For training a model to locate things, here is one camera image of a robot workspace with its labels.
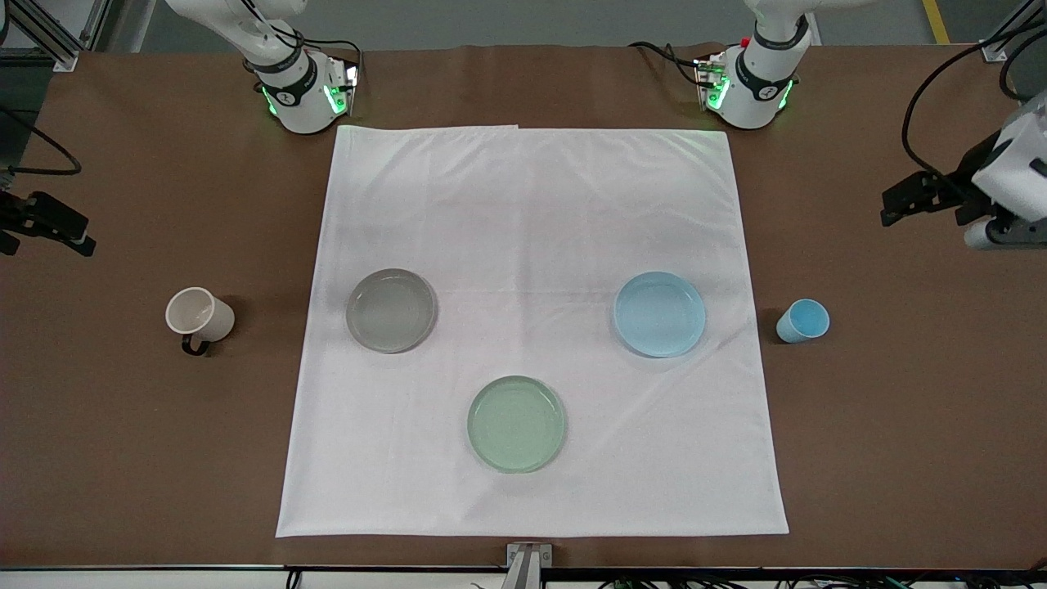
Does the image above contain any white mug black handle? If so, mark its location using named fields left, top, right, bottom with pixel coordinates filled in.
left=165, top=286, right=236, bottom=357

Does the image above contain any blue cup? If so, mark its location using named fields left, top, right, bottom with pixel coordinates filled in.
left=775, top=299, right=831, bottom=344

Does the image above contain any blue round plate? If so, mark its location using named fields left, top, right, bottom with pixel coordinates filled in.
left=613, top=271, right=708, bottom=359

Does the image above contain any gray round plate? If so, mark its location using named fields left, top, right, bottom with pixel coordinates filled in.
left=345, top=268, right=438, bottom=355

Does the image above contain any green round plate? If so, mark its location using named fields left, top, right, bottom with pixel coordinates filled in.
left=466, top=375, right=568, bottom=474

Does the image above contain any green lit left base connector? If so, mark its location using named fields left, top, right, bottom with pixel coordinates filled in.
left=694, top=52, right=730, bottom=112

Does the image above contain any green lit base connector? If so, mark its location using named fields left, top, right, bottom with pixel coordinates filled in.
left=323, top=56, right=361, bottom=117
left=694, top=52, right=730, bottom=112

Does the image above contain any green lit right base connector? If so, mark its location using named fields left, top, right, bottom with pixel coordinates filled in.
left=323, top=56, right=361, bottom=117

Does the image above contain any white square cloth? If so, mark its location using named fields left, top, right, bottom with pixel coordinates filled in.
left=276, top=124, right=790, bottom=539

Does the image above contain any aluminium frame profile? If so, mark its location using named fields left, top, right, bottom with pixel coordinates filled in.
left=982, top=0, right=1047, bottom=63
left=0, top=0, right=111, bottom=73

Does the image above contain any black left base cable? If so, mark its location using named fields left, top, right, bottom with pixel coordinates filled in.
left=628, top=41, right=706, bottom=87

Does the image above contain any black base cable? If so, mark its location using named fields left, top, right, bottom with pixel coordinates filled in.
left=241, top=0, right=365, bottom=87
left=628, top=41, right=706, bottom=87

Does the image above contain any black right base cable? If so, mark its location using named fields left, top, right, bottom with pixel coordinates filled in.
left=241, top=0, right=365, bottom=87

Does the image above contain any black table edge rail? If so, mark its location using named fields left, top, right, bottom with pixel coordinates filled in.
left=0, top=564, right=1047, bottom=574

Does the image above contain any aluminium profile bracket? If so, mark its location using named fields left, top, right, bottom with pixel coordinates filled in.
left=506, top=542, right=554, bottom=589

